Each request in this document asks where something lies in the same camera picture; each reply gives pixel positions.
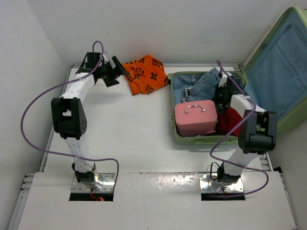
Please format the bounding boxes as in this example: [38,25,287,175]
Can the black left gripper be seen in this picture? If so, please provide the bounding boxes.
[96,56,129,87]

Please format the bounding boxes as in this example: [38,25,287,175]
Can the light blue jeans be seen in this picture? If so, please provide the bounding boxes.
[189,68,222,102]

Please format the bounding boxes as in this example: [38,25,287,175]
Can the red garment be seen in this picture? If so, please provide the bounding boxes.
[215,107,242,135]

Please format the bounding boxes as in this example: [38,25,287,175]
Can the orange patterned garment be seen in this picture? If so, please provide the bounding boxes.
[123,55,169,95]

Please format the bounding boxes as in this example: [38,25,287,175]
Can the pink vanity case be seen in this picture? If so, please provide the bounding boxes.
[174,100,217,137]

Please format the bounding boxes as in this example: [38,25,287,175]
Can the green suitcase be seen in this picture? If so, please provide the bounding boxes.
[167,7,307,145]

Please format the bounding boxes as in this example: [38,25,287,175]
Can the newspaper print cloth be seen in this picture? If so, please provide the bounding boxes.
[182,87,191,103]

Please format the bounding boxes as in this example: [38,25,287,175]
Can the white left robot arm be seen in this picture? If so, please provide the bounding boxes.
[51,52,128,191]

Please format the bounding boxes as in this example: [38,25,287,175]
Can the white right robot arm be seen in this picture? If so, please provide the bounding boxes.
[212,85,277,184]

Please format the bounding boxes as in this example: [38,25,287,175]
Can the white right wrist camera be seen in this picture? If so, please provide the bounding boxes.
[218,72,232,88]

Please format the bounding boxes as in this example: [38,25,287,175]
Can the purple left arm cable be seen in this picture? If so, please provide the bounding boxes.
[20,41,120,190]

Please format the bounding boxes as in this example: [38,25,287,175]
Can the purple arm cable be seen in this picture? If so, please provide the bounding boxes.
[20,41,120,190]
[210,59,269,196]

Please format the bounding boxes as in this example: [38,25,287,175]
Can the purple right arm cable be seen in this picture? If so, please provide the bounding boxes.
[210,59,269,196]

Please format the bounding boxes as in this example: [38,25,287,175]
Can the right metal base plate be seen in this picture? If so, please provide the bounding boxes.
[199,172,244,193]

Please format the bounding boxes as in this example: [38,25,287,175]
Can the metal base plate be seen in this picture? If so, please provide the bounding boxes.
[199,172,244,193]
[71,173,115,194]

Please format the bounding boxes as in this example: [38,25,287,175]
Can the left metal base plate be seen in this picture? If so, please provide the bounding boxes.
[71,173,115,194]

